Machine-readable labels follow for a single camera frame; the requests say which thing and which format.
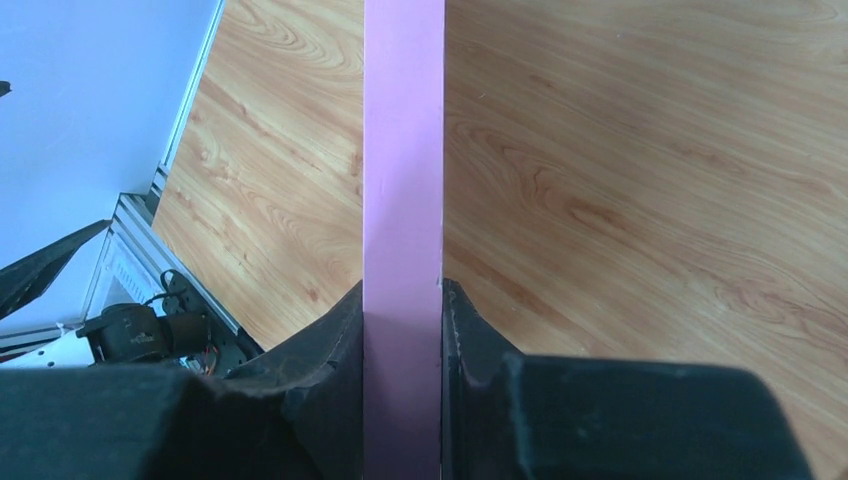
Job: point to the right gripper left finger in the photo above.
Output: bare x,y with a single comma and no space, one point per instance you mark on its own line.
294,412

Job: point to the wooden picture frame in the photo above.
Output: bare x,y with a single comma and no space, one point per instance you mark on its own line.
403,193

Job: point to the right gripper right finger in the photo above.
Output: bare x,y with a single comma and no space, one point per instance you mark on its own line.
507,414

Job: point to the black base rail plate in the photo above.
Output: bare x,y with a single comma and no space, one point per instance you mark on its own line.
135,265

